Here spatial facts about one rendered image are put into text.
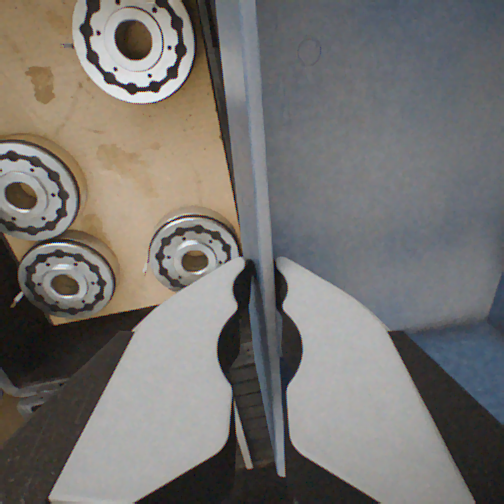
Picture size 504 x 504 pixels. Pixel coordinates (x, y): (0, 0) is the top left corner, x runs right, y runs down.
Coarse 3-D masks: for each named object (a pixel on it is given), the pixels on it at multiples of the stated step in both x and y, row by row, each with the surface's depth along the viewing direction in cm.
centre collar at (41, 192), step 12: (0, 180) 34; (12, 180) 34; (24, 180) 34; (36, 180) 35; (0, 192) 35; (36, 192) 35; (0, 204) 35; (12, 204) 36; (36, 204) 36; (48, 204) 36; (24, 216) 36; (36, 216) 36
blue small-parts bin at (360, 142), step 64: (256, 0) 7; (320, 0) 13; (384, 0) 13; (448, 0) 14; (256, 64) 8; (320, 64) 14; (384, 64) 14; (448, 64) 15; (256, 128) 8; (320, 128) 15; (384, 128) 16; (448, 128) 16; (256, 192) 9; (320, 192) 17; (384, 192) 17; (448, 192) 18; (256, 256) 11; (320, 256) 18; (384, 256) 19; (448, 256) 20; (256, 320) 15; (384, 320) 21; (448, 320) 22
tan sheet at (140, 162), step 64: (0, 0) 30; (64, 0) 31; (192, 0) 32; (0, 64) 33; (64, 64) 33; (0, 128) 35; (64, 128) 36; (128, 128) 37; (192, 128) 38; (128, 192) 40; (192, 192) 41; (128, 256) 44; (192, 256) 45; (64, 320) 47
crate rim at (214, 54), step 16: (208, 0) 25; (208, 16) 26; (208, 32) 25; (208, 48) 26; (224, 96) 27; (224, 112) 28; (224, 128) 28; (240, 352) 40; (0, 368) 37; (0, 384) 38; (16, 384) 39; (32, 384) 39; (48, 384) 39
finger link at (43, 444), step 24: (120, 336) 9; (96, 360) 8; (72, 384) 7; (96, 384) 7; (48, 408) 7; (72, 408) 7; (24, 432) 6; (48, 432) 6; (72, 432) 6; (0, 456) 6; (24, 456) 6; (48, 456) 6; (0, 480) 6; (24, 480) 6; (48, 480) 6
